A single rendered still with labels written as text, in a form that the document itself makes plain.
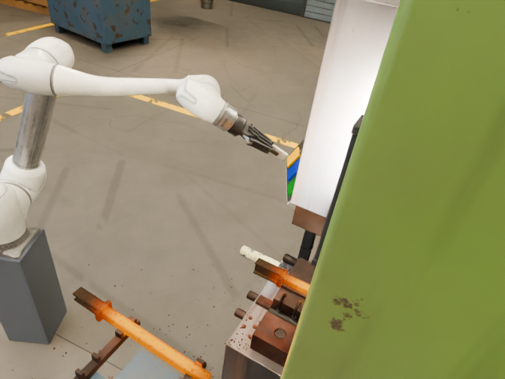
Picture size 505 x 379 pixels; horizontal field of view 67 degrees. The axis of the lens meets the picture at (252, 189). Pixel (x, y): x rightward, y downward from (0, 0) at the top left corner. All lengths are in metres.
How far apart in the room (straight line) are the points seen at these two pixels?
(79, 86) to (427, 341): 1.22
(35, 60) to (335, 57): 1.02
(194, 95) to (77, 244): 1.64
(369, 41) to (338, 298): 0.40
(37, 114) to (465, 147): 1.54
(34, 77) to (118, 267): 1.41
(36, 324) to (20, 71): 1.21
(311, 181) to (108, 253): 1.99
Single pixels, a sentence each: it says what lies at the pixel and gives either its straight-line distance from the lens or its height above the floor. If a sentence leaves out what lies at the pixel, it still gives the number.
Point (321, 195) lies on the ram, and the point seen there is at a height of 1.41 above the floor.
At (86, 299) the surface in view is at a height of 0.98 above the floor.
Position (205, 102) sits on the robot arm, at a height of 1.32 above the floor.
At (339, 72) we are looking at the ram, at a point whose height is 1.65.
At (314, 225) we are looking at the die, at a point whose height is 1.29.
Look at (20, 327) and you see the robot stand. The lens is 2.22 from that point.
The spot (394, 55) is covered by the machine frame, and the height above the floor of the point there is 1.79.
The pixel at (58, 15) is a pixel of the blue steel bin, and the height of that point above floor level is 0.27.
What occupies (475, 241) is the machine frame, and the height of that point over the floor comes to 1.69.
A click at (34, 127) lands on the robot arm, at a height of 1.07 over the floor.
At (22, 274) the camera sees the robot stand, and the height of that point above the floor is 0.53.
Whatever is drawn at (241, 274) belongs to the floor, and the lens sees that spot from 2.46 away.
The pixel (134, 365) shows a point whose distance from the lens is 1.32.
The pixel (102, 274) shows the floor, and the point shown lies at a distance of 2.50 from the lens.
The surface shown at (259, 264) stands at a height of 1.02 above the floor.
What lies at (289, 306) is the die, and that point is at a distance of 1.10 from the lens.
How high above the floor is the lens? 1.86
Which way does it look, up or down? 36 degrees down
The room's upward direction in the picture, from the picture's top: 8 degrees clockwise
